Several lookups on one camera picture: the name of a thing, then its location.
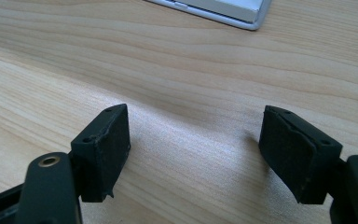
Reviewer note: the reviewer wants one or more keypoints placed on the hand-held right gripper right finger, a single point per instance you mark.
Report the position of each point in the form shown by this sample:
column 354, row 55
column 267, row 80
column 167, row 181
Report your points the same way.
column 298, row 155

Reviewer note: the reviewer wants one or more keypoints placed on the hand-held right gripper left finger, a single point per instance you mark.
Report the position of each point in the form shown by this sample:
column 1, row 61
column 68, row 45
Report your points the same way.
column 104, row 155

